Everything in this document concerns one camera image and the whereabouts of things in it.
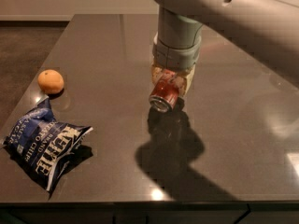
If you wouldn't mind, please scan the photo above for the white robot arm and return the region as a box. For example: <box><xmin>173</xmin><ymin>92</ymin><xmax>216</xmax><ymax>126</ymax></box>
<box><xmin>153</xmin><ymin>0</ymin><xmax>299</xmax><ymax>85</ymax></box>

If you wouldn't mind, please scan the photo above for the red coke can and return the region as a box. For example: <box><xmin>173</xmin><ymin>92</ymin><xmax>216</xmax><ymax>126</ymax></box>
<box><xmin>149</xmin><ymin>69</ymin><xmax>179</xmax><ymax>113</ymax></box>

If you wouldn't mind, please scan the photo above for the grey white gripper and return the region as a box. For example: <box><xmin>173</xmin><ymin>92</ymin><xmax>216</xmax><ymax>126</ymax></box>
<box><xmin>150</xmin><ymin>7</ymin><xmax>203</xmax><ymax>97</ymax></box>

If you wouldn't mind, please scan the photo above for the blue potato chips bag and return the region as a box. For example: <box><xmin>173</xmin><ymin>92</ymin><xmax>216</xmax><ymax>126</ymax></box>
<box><xmin>4</xmin><ymin>96</ymin><xmax>93</xmax><ymax>192</ymax></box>

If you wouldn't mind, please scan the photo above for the orange fruit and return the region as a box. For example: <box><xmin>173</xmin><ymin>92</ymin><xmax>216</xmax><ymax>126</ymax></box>
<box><xmin>37</xmin><ymin>69</ymin><xmax>64</xmax><ymax>94</ymax></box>

